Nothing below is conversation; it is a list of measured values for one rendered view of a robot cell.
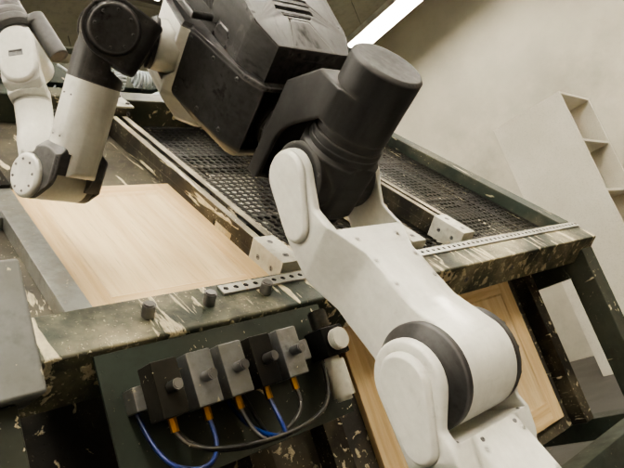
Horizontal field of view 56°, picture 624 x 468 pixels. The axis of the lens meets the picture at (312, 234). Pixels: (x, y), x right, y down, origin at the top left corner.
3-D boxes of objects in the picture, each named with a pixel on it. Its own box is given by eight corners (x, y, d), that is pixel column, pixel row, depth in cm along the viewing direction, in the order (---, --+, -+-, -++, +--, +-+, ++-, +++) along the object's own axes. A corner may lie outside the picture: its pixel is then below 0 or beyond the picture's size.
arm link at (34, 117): (48, 119, 115) (62, 213, 112) (-3, 107, 106) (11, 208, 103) (83, 98, 110) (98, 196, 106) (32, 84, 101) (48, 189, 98)
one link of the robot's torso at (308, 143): (397, 163, 91) (356, 119, 97) (335, 165, 83) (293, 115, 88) (359, 224, 99) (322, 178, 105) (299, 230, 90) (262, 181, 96)
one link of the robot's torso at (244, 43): (409, 44, 100) (302, -51, 118) (246, 14, 78) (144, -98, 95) (333, 176, 117) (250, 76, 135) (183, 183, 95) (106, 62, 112)
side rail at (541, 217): (548, 247, 231) (559, 223, 226) (361, 144, 300) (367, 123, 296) (557, 245, 236) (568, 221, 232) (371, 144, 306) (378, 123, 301)
